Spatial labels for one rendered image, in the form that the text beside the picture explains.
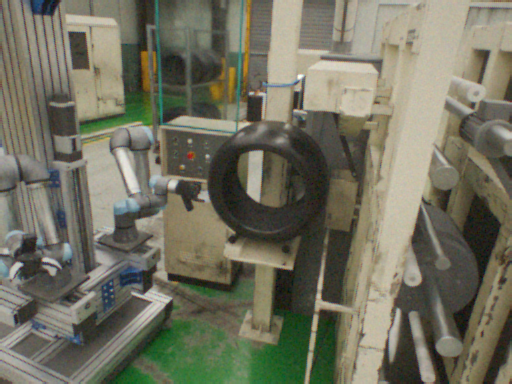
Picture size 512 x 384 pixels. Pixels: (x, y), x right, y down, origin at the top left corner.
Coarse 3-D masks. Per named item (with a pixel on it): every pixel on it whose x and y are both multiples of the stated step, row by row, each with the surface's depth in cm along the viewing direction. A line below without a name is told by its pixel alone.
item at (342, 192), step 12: (336, 168) 221; (336, 180) 204; (348, 180) 203; (336, 192) 207; (348, 192) 205; (336, 204) 209; (348, 204) 208; (336, 216) 212; (348, 216) 210; (336, 228) 214; (348, 228) 213
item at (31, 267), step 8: (16, 248) 147; (16, 256) 147; (24, 256) 142; (32, 256) 143; (40, 256) 144; (24, 264) 140; (32, 264) 142; (24, 272) 141; (32, 272) 143; (40, 272) 147
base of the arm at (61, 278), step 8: (48, 272) 178; (56, 272) 180; (64, 272) 183; (40, 280) 180; (48, 280) 179; (56, 280) 180; (64, 280) 183; (40, 288) 180; (48, 288) 180; (56, 288) 181
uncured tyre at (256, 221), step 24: (240, 144) 177; (264, 144) 174; (288, 144) 173; (312, 144) 184; (216, 168) 184; (312, 168) 174; (216, 192) 188; (240, 192) 217; (312, 192) 177; (240, 216) 211; (264, 216) 218; (288, 216) 214; (312, 216) 183; (264, 240) 193
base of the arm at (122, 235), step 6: (114, 228) 224; (120, 228) 221; (126, 228) 221; (132, 228) 224; (114, 234) 223; (120, 234) 221; (126, 234) 223; (132, 234) 224; (138, 234) 229; (114, 240) 224; (120, 240) 222; (126, 240) 222; (132, 240) 224
